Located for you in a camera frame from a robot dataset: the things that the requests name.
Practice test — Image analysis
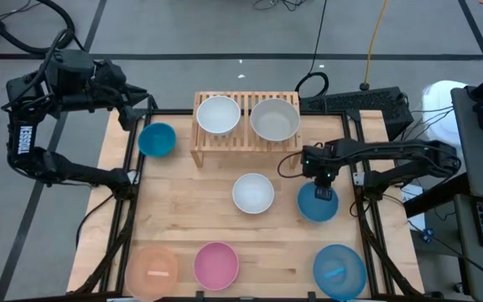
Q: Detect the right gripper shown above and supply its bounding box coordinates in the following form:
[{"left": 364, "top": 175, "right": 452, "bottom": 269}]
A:
[{"left": 301, "top": 139, "right": 344, "bottom": 201}]

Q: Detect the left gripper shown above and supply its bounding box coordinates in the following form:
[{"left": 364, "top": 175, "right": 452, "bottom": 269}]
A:
[{"left": 92, "top": 60, "right": 150, "bottom": 131}]

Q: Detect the blue opaque bowl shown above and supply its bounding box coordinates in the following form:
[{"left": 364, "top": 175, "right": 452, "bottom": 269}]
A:
[{"left": 296, "top": 180, "right": 340, "bottom": 224}]

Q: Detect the small teal bowl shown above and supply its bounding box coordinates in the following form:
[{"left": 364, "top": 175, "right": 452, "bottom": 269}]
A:
[{"left": 137, "top": 122, "right": 178, "bottom": 159}]

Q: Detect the blue translucent plastic bowl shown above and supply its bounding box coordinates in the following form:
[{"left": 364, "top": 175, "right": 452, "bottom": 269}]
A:
[{"left": 312, "top": 243, "right": 368, "bottom": 302}]

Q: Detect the white ceramic bowl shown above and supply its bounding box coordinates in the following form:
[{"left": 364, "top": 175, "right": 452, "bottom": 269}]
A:
[
  {"left": 195, "top": 95, "right": 242, "bottom": 137},
  {"left": 231, "top": 173, "right": 276, "bottom": 216}
]

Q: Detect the beige ceramic bowl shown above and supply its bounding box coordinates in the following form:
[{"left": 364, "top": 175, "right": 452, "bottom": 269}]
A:
[{"left": 249, "top": 97, "right": 302, "bottom": 143}]

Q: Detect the pink ribbed bowl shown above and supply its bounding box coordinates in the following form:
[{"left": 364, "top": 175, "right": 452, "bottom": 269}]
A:
[{"left": 193, "top": 241, "right": 241, "bottom": 292}]

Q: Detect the orange translucent plastic bowl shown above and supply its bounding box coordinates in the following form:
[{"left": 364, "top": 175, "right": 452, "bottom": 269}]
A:
[{"left": 124, "top": 245, "right": 179, "bottom": 302}]

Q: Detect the wooden slatted shelf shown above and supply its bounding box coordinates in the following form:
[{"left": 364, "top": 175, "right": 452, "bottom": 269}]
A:
[{"left": 189, "top": 91, "right": 304, "bottom": 169}]

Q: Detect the white trash bin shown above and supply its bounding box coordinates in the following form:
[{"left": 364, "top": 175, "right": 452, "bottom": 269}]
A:
[{"left": 421, "top": 80, "right": 470, "bottom": 177}]

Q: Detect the black aluminium table frame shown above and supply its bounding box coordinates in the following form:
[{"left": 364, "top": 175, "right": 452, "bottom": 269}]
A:
[{"left": 67, "top": 94, "right": 425, "bottom": 302}]

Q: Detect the black vacuum hose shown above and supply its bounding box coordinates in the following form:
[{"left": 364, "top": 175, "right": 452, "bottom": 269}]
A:
[{"left": 0, "top": 0, "right": 77, "bottom": 56}]

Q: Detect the yellow cable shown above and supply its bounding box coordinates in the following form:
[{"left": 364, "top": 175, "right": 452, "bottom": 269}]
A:
[{"left": 359, "top": 0, "right": 390, "bottom": 92}]

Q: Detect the black hanging cable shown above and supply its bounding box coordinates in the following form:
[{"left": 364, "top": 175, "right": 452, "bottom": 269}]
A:
[{"left": 293, "top": 0, "right": 330, "bottom": 98}]

